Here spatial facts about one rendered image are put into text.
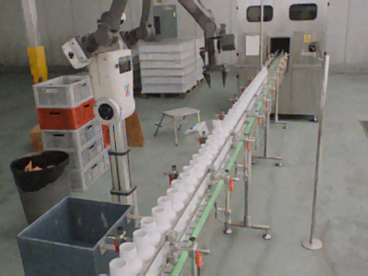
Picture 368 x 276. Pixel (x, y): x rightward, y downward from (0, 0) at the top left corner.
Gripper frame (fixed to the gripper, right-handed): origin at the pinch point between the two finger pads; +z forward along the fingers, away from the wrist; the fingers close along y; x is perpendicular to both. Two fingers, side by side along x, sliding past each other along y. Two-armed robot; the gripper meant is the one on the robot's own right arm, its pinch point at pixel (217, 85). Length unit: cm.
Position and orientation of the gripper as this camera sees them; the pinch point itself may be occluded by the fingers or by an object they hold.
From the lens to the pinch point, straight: 161.3
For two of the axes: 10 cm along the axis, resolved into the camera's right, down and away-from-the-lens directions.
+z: 1.1, 9.5, 2.8
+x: 3.1, -3.0, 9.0
